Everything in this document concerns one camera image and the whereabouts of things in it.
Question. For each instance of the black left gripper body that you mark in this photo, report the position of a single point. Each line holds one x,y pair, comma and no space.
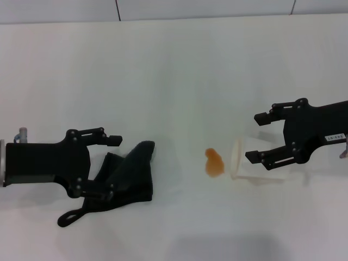
49,163

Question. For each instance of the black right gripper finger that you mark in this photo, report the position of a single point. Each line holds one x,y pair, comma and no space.
262,118
272,160

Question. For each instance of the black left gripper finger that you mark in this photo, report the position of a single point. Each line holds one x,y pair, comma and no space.
95,190
114,140

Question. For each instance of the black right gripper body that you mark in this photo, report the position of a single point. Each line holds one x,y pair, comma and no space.
312,127

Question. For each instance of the dark rag with loop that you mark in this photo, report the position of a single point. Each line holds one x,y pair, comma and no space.
136,168

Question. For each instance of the orange liquid stain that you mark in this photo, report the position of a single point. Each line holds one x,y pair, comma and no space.
214,166

